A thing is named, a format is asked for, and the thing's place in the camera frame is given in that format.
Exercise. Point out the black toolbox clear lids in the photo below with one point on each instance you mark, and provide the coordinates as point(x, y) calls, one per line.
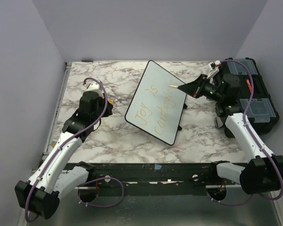
point(261, 113)

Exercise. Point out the aluminium frame extrusion left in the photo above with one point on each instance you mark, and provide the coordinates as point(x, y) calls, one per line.
point(51, 96)

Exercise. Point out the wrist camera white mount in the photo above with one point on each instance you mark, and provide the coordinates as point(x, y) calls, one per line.
point(91, 85)
point(213, 68)

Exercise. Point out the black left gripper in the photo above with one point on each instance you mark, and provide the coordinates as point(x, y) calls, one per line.
point(109, 110)

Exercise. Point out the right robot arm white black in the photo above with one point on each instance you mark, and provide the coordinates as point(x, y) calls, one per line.
point(264, 169)

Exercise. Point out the black mounting rail base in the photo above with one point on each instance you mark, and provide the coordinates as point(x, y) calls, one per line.
point(149, 179)

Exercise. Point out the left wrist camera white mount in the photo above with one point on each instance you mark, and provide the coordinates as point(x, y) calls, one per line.
point(91, 85)

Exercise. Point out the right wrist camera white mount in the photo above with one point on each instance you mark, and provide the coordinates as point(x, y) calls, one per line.
point(213, 68)

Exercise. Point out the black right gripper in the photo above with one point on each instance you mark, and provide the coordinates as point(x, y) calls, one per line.
point(195, 89)

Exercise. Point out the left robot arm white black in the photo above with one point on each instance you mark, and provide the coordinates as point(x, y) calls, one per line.
point(42, 192)

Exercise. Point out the white tablet whiteboard black frame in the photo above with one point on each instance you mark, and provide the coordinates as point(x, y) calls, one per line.
point(156, 107)

